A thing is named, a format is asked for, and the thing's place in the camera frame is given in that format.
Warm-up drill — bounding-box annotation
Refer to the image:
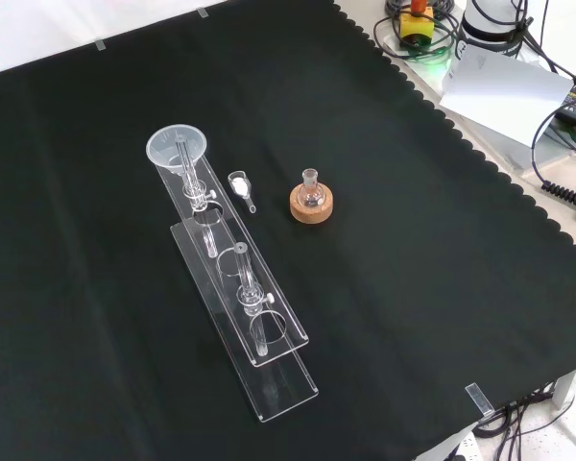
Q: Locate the clear plastic funnel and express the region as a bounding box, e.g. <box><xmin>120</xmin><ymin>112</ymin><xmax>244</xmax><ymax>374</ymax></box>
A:
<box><xmin>146</xmin><ymin>124</ymin><xmax>208</xmax><ymax>193</ymax></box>

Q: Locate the glass weighing funnel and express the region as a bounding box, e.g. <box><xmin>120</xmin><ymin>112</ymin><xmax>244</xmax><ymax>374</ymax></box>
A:
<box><xmin>227</xmin><ymin>171</ymin><xmax>258</xmax><ymax>214</ymax></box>

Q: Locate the clear acrylic funnel stand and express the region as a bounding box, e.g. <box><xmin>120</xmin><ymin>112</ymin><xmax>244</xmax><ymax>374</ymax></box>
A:
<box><xmin>152</xmin><ymin>135</ymin><xmax>320</xmax><ymax>424</ymax></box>

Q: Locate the small round-bottom glass flask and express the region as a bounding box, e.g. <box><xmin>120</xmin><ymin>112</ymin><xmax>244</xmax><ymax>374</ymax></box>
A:
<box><xmin>298</xmin><ymin>168</ymin><xmax>324</xmax><ymax>208</ymax></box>

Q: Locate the black bench cloth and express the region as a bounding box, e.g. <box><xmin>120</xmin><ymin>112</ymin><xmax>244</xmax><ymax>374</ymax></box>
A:
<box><xmin>0</xmin><ymin>0</ymin><xmax>576</xmax><ymax>461</ymax></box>

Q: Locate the yellow stop button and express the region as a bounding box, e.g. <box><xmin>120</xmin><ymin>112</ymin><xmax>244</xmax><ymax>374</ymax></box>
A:
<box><xmin>398</xmin><ymin>0</ymin><xmax>435</xmax><ymax>48</ymax></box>

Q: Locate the pale board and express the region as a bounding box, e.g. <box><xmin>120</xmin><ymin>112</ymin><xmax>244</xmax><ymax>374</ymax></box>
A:
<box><xmin>439</xmin><ymin>45</ymin><xmax>575</xmax><ymax>150</ymax></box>

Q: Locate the white power strip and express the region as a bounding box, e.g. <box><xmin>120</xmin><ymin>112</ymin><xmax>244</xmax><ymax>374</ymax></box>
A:
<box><xmin>441</xmin><ymin>431</ymin><xmax>481</xmax><ymax>461</ymax></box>

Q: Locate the cork ring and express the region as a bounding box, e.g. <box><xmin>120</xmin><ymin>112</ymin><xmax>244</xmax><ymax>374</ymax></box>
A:
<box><xmin>289</xmin><ymin>183</ymin><xmax>336</xmax><ymax>225</ymax></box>

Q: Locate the black cable with ribbed plug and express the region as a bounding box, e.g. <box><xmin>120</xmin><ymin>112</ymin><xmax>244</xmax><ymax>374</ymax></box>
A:
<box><xmin>531</xmin><ymin>103</ymin><xmax>576</xmax><ymax>222</ymax></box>

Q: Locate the black floor cable bundle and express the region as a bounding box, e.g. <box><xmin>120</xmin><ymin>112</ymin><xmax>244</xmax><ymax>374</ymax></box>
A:
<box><xmin>473</xmin><ymin>368</ymin><xmax>576</xmax><ymax>461</ymax></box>

